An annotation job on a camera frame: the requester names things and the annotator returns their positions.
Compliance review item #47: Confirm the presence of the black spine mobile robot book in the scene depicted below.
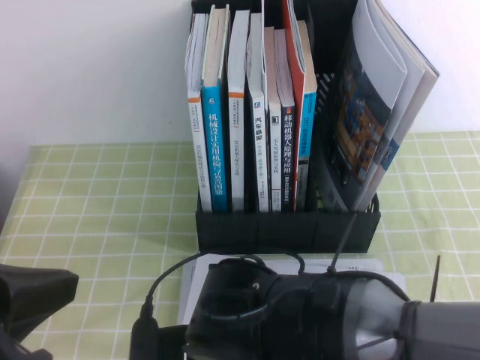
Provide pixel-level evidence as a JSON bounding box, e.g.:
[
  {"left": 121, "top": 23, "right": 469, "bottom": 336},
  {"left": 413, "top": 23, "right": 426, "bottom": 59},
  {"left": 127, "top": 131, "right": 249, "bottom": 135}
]
[{"left": 272, "top": 28, "right": 298, "bottom": 213}]

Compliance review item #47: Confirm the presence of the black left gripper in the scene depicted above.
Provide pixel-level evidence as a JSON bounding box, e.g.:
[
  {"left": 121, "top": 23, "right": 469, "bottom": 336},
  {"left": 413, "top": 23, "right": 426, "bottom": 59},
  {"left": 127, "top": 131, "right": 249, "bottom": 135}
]
[{"left": 0, "top": 263, "right": 80, "bottom": 338}]

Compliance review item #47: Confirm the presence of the thick white orange-band book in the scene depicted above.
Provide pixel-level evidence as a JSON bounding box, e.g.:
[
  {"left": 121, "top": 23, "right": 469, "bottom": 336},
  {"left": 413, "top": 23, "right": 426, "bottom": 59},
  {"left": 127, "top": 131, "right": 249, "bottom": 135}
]
[{"left": 226, "top": 9, "right": 251, "bottom": 212}]

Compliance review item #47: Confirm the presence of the dark picture cover magazine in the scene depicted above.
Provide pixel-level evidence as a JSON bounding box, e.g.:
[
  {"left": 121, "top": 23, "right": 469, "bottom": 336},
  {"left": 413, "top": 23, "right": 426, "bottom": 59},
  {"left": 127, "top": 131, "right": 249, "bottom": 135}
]
[{"left": 313, "top": 0, "right": 409, "bottom": 213}]

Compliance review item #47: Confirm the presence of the thin red cover book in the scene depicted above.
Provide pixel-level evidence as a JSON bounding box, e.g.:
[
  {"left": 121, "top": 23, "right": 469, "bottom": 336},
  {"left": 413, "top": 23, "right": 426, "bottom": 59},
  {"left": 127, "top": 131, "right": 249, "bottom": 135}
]
[{"left": 281, "top": 0, "right": 308, "bottom": 212}]

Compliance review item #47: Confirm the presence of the green checked tablecloth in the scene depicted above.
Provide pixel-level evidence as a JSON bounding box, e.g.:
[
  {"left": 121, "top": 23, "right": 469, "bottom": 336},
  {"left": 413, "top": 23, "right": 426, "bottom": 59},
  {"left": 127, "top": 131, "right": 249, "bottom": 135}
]
[{"left": 0, "top": 130, "right": 480, "bottom": 360}]

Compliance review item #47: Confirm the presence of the blue spine DTC book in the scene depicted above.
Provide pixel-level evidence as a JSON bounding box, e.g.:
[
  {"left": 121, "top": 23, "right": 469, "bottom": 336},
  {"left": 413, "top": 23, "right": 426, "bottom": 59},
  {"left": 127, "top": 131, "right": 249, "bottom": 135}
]
[{"left": 295, "top": 19, "right": 319, "bottom": 212}]

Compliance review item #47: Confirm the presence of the black plastic book holder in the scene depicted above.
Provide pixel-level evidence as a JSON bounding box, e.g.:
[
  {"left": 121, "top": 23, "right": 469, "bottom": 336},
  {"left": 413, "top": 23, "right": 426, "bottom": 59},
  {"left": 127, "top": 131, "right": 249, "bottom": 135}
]
[{"left": 190, "top": 0, "right": 383, "bottom": 254}]

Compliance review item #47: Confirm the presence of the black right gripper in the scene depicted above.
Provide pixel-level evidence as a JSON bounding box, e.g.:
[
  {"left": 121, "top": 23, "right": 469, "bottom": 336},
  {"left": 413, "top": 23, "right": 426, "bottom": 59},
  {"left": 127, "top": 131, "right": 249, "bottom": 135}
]
[{"left": 183, "top": 254, "right": 350, "bottom": 360}]

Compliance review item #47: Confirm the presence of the blue spine mechanical design book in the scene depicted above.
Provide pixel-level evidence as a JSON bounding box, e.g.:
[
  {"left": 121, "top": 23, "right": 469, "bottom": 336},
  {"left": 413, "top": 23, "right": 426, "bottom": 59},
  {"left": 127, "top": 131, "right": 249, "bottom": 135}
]
[{"left": 200, "top": 4, "right": 231, "bottom": 213}]

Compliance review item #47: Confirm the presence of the thin white pink booklet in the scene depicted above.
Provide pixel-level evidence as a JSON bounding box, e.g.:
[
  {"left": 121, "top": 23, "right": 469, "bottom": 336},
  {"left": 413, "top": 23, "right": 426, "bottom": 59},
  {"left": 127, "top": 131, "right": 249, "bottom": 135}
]
[{"left": 260, "top": 0, "right": 269, "bottom": 112}]

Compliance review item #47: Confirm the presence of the grey book orange band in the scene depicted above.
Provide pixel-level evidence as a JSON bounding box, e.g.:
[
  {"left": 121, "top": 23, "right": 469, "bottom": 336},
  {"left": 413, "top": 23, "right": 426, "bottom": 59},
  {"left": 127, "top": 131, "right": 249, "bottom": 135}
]
[{"left": 370, "top": 0, "right": 440, "bottom": 209}]

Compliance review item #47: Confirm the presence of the thin white orange-band book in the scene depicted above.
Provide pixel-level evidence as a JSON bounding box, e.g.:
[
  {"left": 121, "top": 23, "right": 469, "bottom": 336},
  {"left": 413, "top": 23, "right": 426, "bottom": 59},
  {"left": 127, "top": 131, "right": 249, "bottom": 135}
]
[{"left": 183, "top": 13, "right": 213, "bottom": 212}]

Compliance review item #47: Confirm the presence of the black zip tie tail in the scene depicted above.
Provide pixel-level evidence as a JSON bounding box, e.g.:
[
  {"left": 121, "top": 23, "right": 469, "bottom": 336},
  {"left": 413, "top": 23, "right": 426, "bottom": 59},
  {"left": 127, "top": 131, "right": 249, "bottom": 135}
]
[
  {"left": 327, "top": 213, "right": 357, "bottom": 275},
  {"left": 430, "top": 254, "right": 440, "bottom": 303}
]

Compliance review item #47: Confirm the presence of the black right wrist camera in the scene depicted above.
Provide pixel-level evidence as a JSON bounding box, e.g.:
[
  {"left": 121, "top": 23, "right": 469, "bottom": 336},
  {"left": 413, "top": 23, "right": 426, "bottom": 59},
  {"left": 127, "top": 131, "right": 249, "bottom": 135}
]
[{"left": 157, "top": 325, "right": 189, "bottom": 360}]

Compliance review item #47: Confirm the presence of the white car suspension book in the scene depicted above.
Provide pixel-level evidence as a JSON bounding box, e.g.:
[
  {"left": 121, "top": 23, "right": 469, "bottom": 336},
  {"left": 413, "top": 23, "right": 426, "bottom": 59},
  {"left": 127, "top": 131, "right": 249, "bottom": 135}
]
[{"left": 245, "top": 13, "right": 270, "bottom": 212}]

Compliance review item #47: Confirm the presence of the white driverless driving book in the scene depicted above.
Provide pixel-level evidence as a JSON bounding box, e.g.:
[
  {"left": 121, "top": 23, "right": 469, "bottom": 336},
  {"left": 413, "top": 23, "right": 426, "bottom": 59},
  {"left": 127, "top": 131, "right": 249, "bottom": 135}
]
[{"left": 263, "top": 25, "right": 283, "bottom": 212}]

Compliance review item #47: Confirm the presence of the black camera cable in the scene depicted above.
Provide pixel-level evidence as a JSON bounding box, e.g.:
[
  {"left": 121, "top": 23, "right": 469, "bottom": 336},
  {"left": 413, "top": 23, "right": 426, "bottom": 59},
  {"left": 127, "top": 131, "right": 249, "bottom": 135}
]
[{"left": 130, "top": 251, "right": 307, "bottom": 360}]

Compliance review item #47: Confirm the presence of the white HEEC show catalogue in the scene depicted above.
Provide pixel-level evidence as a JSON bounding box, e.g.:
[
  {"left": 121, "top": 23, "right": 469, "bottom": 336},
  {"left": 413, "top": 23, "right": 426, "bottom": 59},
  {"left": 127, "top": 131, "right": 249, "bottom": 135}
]
[{"left": 178, "top": 253, "right": 408, "bottom": 326}]

